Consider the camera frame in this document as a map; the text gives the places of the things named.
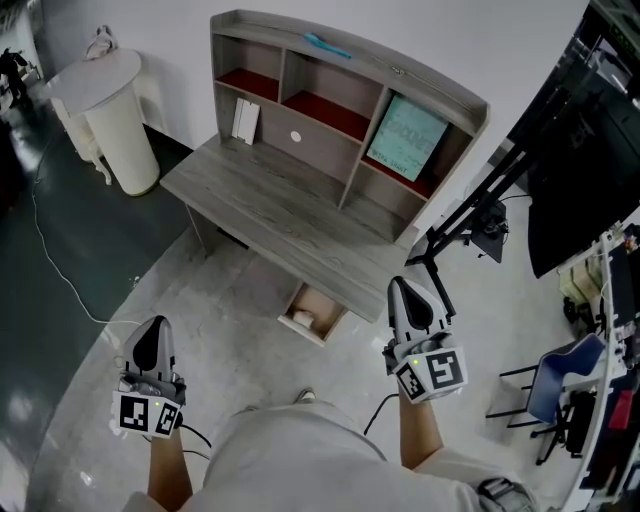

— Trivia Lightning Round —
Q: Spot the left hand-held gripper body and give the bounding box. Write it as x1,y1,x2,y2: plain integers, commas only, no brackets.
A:
112,372,188,442

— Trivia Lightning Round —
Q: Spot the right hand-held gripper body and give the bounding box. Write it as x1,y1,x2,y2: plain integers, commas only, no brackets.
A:
383,330,471,404

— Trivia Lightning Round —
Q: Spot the light wooden drawer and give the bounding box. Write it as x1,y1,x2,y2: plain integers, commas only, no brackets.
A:
276,280,351,349

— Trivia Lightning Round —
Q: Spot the person's right forearm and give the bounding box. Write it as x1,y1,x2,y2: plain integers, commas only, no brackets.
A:
398,397,447,471

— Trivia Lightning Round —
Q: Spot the person's left forearm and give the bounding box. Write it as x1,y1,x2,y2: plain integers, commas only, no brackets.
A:
146,433,195,502

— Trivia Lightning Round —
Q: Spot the black monitor stand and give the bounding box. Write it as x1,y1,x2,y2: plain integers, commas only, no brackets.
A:
405,139,531,321

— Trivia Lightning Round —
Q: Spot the blue office chair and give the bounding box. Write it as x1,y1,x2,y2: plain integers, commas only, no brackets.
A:
487,333,609,467

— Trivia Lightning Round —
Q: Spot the grey black chest clip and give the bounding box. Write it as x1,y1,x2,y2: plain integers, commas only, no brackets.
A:
477,477,526,512

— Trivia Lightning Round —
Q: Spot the person's white shirt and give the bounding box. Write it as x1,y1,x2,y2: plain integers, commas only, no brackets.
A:
122,444,541,512

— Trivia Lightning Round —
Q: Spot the white long workbench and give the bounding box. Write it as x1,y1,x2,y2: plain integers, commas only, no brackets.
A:
557,219,640,511

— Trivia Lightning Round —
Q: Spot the large black monitor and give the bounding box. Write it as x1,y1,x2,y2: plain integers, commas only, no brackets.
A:
505,74,640,280

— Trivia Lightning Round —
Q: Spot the grey wooden shelf hutch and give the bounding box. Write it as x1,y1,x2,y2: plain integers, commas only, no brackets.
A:
208,8,490,246

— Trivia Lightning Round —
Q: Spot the white cylindrical air purifier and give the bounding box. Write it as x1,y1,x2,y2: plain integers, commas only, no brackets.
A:
42,48,162,197

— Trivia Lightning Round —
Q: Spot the white carved-leg stand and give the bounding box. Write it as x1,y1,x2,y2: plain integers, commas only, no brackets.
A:
49,97,114,187

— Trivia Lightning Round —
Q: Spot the white flat panel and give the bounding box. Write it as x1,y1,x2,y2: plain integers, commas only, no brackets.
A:
231,96,250,142
242,100,263,147

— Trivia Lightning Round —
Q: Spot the teal plastic tool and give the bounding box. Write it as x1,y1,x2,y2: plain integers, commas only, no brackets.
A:
303,31,353,60

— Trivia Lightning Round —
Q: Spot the black glass double door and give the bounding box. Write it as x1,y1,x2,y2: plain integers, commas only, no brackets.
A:
559,0,640,116

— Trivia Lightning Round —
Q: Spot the white cloth bundle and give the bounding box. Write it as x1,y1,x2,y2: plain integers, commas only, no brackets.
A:
84,24,120,62

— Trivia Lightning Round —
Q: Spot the green exit sign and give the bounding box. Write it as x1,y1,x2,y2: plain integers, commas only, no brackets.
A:
608,22,637,57

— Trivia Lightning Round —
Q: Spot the black cable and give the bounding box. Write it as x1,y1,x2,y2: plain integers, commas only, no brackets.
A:
363,393,402,437
172,422,214,452

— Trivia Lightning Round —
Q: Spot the white floor cable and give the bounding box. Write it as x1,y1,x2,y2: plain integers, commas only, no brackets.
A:
31,142,145,327

